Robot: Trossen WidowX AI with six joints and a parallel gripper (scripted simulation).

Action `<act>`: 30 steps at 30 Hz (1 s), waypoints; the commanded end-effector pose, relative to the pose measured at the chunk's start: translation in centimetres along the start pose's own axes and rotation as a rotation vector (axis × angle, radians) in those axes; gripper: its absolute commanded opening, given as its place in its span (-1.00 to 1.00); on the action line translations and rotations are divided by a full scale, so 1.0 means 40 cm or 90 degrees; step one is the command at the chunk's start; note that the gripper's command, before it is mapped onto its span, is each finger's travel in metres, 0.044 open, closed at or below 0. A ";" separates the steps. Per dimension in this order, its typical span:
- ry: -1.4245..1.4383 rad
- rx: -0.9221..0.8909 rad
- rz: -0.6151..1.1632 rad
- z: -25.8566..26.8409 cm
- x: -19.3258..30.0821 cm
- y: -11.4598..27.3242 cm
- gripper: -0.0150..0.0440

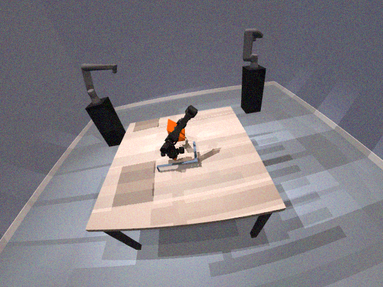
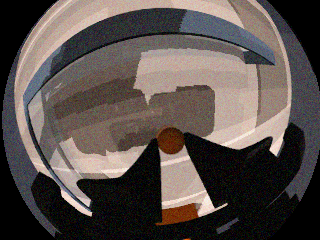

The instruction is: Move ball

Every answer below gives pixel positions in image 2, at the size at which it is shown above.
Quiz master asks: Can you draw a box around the brown ball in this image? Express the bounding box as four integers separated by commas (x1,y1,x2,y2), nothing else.
157,127,185,155

